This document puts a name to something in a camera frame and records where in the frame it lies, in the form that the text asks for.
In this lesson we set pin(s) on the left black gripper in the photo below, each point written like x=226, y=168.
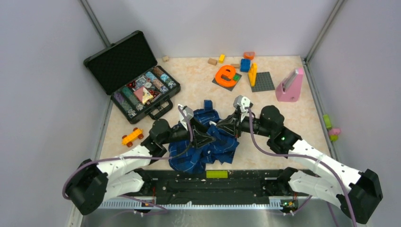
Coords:
x=200, y=140

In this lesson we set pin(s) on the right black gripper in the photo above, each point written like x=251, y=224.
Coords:
x=232, y=124

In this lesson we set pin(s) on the blue plaid shirt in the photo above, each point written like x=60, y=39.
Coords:
x=194, y=160

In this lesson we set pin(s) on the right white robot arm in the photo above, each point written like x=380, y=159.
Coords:
x=357, y=193

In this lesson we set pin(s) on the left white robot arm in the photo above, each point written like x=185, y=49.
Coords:
x=97, y=181

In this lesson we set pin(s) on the lime green brick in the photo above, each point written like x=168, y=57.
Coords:
x=217, y=174

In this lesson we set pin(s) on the orange letter e toy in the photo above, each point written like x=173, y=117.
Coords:
x=224, y=76

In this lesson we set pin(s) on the grey lego baseplate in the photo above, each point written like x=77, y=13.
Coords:
x=263, y=82

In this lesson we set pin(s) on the yellow toy piece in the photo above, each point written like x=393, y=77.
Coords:
x=252, y=74

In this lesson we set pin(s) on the blue lego brick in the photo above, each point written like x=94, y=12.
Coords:
x=245, y=65

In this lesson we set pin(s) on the small yellow block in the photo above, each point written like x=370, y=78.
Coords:
x=221, y=58

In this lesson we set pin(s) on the wooden block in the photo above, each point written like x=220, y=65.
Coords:
x=212, y=61

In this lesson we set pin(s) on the pink wedge stand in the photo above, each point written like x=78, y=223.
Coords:
x=289, y=89

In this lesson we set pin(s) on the orange cup toy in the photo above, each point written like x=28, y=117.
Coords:
x=249, y=55

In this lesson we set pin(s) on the orange toy car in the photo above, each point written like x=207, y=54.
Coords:
x=137, y=134

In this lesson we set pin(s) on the black poker chip case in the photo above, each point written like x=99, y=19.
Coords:
x=129, y=73

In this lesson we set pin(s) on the green pink toy outside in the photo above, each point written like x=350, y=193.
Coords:
x=332, y=132

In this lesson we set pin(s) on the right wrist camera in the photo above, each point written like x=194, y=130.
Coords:
x=242, y=102

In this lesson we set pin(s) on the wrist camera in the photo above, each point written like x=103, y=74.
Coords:
x=242, y=102
x=185, y=114

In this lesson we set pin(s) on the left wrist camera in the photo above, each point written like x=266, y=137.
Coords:
x=185, y=114

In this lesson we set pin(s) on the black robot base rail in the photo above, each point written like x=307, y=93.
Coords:
x=242, y=190

